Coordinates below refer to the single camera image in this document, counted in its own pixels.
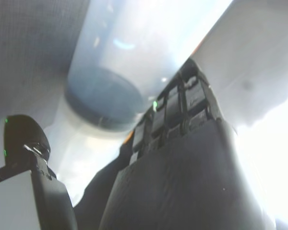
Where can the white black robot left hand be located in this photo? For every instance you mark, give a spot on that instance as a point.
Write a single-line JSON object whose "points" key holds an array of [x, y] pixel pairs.
{"points": [[182, 179]]}

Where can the large clear plastic syringe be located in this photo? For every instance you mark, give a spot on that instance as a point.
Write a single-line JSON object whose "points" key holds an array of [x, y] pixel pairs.
{"points": [[124, 48]]}

